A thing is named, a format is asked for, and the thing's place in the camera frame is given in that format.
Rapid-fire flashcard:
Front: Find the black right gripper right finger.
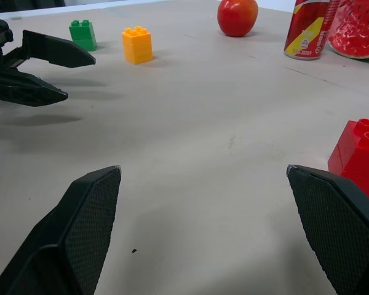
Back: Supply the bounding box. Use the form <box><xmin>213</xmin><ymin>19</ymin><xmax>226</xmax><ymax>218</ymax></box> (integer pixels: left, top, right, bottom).
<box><xmin>287</xmin><ymin>164</ymin><xmax>369</xmax><ymax>295</ymax></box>

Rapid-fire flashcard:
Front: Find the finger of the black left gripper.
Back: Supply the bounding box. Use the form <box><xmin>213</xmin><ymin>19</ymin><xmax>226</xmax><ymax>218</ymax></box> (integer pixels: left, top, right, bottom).
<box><xmin>0</xmin><ymin>69</ymin><xmax>69</xmax><ymax>108</ymax></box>
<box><xmin>22</xmin><ymin>29</ymin><xmax>97</xmax><ymax>69</ymax></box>

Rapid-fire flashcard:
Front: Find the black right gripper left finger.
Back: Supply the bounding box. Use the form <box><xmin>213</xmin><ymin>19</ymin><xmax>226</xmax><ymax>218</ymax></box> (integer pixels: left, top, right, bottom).
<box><xmin>0</xmin><ymin>165</ymin><xmax>122</xmax><ymax>295</ymax></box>

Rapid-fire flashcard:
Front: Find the green toy brick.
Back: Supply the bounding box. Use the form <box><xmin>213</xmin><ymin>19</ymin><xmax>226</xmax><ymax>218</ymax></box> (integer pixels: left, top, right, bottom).
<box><xmin>68</xmin><ymin>19</ymin><xmax>98</xmax><ymax>52</ymax></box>

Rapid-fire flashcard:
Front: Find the dark furniture behind table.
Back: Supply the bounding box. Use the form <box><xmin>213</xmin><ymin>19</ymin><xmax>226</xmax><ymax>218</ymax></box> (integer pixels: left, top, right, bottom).
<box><xmin>0</xmin><ymin>0</ymin><xmax>66</xmax><ymax>15</ymax></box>

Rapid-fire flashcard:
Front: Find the red toy brick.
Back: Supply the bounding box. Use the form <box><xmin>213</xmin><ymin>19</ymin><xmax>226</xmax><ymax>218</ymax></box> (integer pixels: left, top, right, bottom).
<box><xmin>327</xmin><ymin>118</ymin><xmax>369</xmax><ymax>203</ymax></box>

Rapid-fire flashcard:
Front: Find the orange toy brick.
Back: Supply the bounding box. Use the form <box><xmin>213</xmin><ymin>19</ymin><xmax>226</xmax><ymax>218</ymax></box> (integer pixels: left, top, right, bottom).
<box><xmin>121</xmin><ymin>26</ymin><xmax>154</xmax><ymax>65</ymax></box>

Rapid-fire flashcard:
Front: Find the red apple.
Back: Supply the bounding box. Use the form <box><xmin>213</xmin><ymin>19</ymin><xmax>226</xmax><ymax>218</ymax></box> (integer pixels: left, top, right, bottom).
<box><xmin>216</xmin><ymin>0</ymin><xmax>260</xmax><ymax>38</ymax></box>

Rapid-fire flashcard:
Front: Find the watermelon slice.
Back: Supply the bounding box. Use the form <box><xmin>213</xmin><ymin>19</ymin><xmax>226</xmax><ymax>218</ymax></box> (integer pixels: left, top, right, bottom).
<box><xmin>327</xmin><ymin>0</ymin><xmax>369</xmax><ymax>60</ymax></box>

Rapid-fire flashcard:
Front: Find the red and yellow drink can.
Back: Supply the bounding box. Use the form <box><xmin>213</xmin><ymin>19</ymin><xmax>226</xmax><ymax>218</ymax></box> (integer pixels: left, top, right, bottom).
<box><xmin>283</xmin><ymin>0</ymin><xmax>341</xmax><ymax>61</ymax></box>

